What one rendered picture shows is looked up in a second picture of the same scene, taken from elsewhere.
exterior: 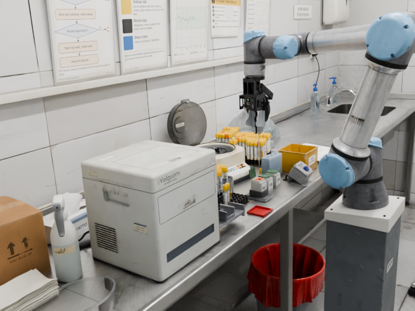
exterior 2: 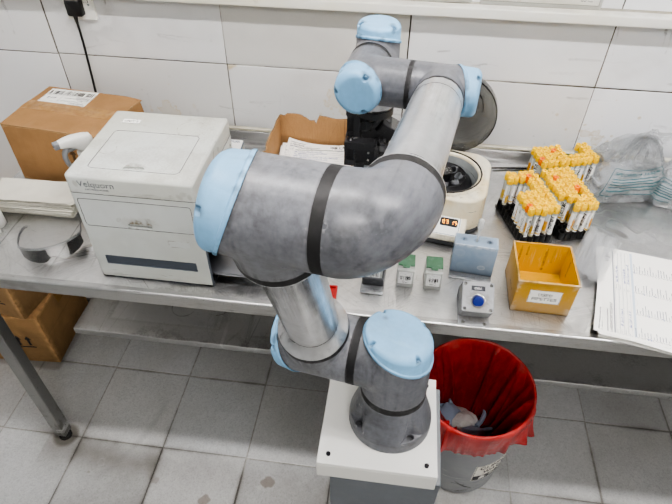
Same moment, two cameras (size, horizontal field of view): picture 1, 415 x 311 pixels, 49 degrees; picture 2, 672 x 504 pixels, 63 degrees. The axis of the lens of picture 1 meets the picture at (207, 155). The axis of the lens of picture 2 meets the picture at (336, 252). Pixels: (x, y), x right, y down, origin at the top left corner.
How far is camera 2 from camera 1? 1.49 m
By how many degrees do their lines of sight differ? 58
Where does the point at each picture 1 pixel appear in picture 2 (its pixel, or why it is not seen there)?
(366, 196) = (355, 409)
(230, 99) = (648, 98)
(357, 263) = not seen: hidden behind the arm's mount
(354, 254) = not seen: hidden behind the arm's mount
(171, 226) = (108, 233)
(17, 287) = (56, 191)
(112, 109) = (331, 44)
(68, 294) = (73, 223)
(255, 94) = (359, 137)
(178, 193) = (114, 207)
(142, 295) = (79, 270)
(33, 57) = not seen: outside the picture
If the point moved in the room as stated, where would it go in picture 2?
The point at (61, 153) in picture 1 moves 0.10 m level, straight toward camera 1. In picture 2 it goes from (242, 77) to (215, 88)
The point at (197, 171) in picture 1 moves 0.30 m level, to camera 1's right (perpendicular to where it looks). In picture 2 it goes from (150, 197) to (196, 290)
